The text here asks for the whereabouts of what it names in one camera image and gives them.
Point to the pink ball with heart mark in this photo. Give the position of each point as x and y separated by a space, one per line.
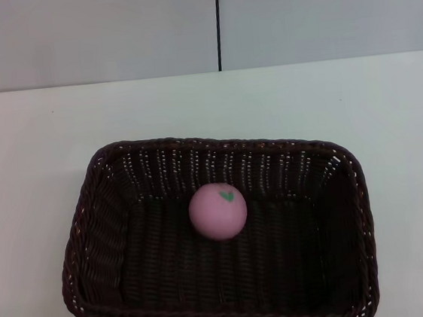
215 215

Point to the dark brown woven basket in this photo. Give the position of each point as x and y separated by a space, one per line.
194 281

